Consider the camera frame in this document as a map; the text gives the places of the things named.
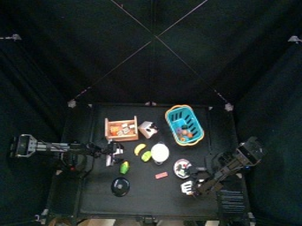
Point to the purple toy food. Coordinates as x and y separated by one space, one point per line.
179 130

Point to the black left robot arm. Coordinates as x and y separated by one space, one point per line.
50 148

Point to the black printed label sheet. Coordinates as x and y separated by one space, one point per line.
231 200

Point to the yellow toy banana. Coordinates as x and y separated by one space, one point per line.
139 149

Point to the dark green toy food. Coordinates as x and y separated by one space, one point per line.
184 127

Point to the green yellow toy corn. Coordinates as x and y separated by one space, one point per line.
124 167

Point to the orange salmon sushi toy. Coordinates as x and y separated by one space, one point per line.
113 131

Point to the wooden crate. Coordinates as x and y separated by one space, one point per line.
120 129

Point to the orange toy food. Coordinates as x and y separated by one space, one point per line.
189 135

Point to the red white-striped tuna sushi toy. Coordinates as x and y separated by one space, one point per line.
160 175

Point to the grey frame clamp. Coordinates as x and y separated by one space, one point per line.
13 37
70 103
294 39
228 107

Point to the black round lid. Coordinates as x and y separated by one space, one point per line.
120 186

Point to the white brown toy cube box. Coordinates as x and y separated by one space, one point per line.
147 129

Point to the blue basket with orange rim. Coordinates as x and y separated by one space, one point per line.
183 124

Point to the small white patterned plate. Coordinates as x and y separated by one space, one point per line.
181 168

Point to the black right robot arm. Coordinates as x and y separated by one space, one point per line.
235 164

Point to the white rice sushi toy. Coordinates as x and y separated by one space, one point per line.
125 126

